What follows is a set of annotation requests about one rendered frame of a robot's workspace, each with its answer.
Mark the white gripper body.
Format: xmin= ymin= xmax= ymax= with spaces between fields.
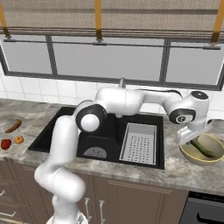
xmin=175 ymin=123 xmax=207 ymax=146

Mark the yellow-green bowl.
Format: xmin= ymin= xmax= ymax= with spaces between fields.
xmin=178 ymin=132 xmax=224 ymax=167

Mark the black sink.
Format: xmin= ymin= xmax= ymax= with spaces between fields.
xmin=27 ymin=106 xmax=166 ymax=171

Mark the green cucumber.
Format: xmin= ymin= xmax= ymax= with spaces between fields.
xmin=189 ymin=137 xmax=219 ymax=159

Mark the grey perforated drain rack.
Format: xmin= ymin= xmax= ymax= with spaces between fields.
xmin=118 ymin=122 xmax=158 ymax=166

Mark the black dishwasher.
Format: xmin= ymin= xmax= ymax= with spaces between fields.
xmin=178 ymin=191 xmax=224 ymax=224

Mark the grey tap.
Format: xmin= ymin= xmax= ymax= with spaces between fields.
xmin=117 ymin=76 xmax=128 ymax=89

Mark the grey-framed window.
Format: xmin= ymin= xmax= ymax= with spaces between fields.
xmin=0 ymin=34 xmax=224 ymax=92

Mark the beige window blind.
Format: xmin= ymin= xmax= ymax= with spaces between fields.
xmin=0 ymin=0 xmax=224 ymax=40

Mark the brown drawer front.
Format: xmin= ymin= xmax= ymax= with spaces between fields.
xmin=0 ymin=158 xmax=42 ymax=191
xmin=0 ymin=182 xmax=55 ymax=224

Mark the red fruit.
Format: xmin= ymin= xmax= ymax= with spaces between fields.
xmin=0 ymin=138 xmax=13 ymax=151

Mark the silver cupboard handle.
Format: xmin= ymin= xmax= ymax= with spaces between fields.
xmin=98 ymin=199 xmax=107 ymax=224
xmin=84 ymin=197 xmax=93 ymax=223

